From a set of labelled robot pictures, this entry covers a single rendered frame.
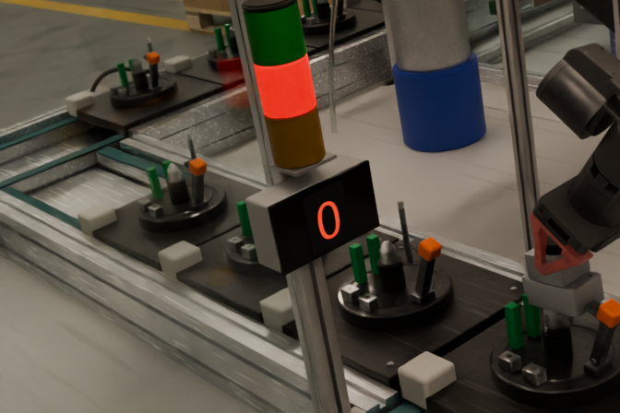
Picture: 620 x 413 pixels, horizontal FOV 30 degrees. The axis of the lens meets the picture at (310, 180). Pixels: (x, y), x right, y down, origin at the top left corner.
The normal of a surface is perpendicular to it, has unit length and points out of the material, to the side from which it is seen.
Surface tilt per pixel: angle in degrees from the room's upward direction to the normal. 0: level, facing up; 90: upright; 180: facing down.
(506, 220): 0
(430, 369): 0
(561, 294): 90
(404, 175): 0
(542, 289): 90
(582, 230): 37
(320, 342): 90
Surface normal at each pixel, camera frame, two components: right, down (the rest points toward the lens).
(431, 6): 0.04, 0.38
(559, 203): 0.24, -0.61
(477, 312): -0.18, -0.91
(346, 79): 0.61, 0.20
